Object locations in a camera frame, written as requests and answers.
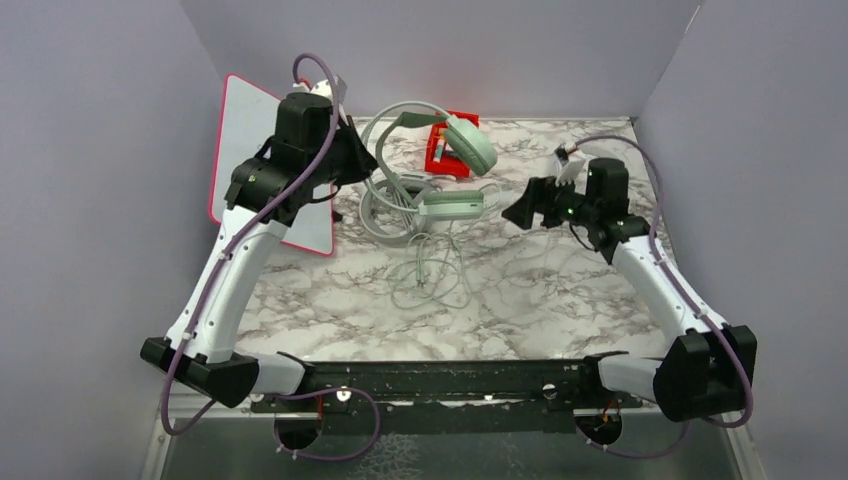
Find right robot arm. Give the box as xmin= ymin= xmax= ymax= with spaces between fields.
xmin=501 ymin=158 xmax=757 ymax=422

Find grey white gaming headset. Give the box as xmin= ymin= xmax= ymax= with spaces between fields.
xmin=359 ymin=174 xmax=438 ymax=247

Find red plastic bin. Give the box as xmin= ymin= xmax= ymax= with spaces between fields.
xmin=424 ymin=121 xmax=479 ymax=179

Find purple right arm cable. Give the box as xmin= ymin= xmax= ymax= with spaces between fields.
xmin=572 ymin=135 xmax=755 ymax=460

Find green headphones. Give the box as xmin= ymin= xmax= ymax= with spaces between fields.
xmin=360 ymin=100 xmax=498 ymax=222

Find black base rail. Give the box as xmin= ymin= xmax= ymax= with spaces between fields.
xmin=250 ymin=356 xmax=658 ymax=435

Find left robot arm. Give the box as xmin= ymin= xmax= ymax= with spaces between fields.
xmin=140 ymin=92 xmax=377 ymax=411

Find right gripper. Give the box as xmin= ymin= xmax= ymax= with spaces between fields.
xmin=501 ymin=171 xmax=599 ymax=230

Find pink framed whiteboard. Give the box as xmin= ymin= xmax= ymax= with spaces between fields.
xmin=207 ymin=74 xmax=335 ymax=256

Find white green glue stick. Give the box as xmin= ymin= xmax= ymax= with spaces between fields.
xmin=431 ymin=139 xmax=444 ymax=163

